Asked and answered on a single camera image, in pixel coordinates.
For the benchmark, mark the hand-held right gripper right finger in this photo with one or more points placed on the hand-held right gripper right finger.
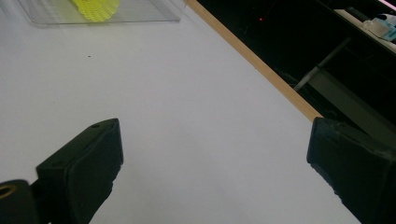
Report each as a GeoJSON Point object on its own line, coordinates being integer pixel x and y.
{"type": "Point", "coordinates": [358, 165]}

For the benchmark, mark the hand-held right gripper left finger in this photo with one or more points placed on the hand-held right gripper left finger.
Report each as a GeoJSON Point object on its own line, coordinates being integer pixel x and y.
{"type": "Point", "coordinates": [81, 168]}

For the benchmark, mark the yellow shuttlecock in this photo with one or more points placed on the yellow shuttlecock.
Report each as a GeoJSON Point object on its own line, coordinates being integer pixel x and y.
{"type": "Point", "coordinates": [96, 9]}

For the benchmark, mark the clear plastic tray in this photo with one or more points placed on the clear plastic tray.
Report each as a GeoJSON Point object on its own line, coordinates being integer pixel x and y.
{"type": "Point", "coordinates": [146, 12]}

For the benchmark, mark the light blue object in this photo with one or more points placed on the light blue object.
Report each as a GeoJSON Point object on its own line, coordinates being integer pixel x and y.
{"type": "Point", "coordinates": [381, 28]}

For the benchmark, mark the white metal table frame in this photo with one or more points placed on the white metal table frame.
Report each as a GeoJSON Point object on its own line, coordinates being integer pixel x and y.
{"type": "Point", "coordinates": [348, 99]}

